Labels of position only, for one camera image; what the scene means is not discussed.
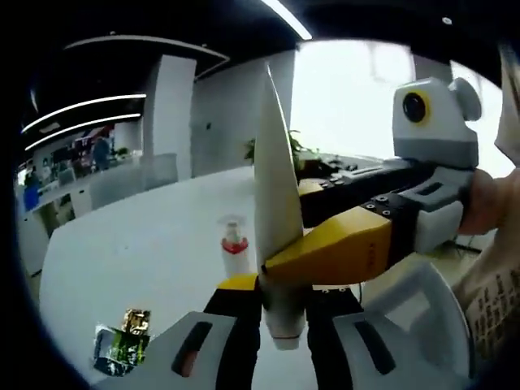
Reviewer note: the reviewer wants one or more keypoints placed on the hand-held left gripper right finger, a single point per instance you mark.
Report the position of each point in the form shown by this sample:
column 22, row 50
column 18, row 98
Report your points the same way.
column 329, row 353

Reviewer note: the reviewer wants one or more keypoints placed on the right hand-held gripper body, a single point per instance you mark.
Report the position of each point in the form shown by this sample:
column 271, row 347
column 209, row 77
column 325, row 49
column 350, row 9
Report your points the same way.
column 443, row 138

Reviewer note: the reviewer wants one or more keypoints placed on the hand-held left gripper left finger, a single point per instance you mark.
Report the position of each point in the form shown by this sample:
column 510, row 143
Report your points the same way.
column 227, row 349

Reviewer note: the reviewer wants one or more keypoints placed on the large white skincare tube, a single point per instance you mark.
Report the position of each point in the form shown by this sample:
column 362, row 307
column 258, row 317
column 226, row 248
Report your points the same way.
column 276, row 183

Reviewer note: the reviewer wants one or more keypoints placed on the white skincare pump bottle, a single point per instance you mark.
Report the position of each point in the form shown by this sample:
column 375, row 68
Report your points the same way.
column 235, row 256

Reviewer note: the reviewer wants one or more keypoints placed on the gold skincare sachet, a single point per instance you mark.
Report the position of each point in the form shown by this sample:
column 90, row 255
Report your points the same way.
column 137, row 321

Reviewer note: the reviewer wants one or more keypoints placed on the green black skincare sachet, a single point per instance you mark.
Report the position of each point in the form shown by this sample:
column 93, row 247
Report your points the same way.
column 118, row 351

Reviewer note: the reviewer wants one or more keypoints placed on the person's right hand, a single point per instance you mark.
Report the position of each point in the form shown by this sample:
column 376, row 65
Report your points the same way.
column 491, row 207

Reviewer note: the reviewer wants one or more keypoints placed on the green potted plant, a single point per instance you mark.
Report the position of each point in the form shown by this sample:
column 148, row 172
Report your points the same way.
column 302, row 148

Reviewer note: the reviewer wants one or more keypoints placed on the grey office chair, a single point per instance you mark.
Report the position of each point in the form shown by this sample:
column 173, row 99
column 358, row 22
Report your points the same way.
column 418, row 317

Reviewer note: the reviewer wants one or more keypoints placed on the ceiling light strip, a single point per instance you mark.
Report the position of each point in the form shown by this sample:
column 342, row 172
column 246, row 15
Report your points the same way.
column 286, row 18
column 81, row 128
column 81, row 107

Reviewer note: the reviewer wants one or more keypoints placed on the glass partition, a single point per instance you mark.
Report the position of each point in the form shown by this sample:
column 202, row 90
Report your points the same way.
column 130, row 183

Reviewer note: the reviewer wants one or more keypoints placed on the blue bin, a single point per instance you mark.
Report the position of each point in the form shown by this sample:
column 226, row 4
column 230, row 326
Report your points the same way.
column 31, row 198

